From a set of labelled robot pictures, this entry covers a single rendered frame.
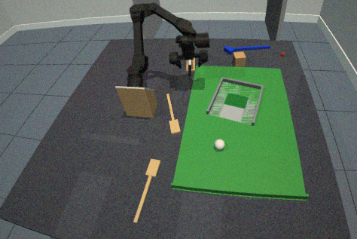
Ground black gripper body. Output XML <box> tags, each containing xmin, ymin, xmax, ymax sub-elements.
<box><xmin>169</xmin><ymin>49</ymin><xmax>209</xmax><ymax>64</ymax></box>

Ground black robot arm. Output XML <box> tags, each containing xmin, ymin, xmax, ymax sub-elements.
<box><xmin>127</xmin><ymin>3</ymin><xmax>209</xmax><ymax>87</ymax></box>

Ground white golf ball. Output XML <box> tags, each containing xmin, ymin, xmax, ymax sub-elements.
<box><xmin>214</xmin><ymin>139</ymin><xmax>225</xmax><ymax>150</ymax></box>

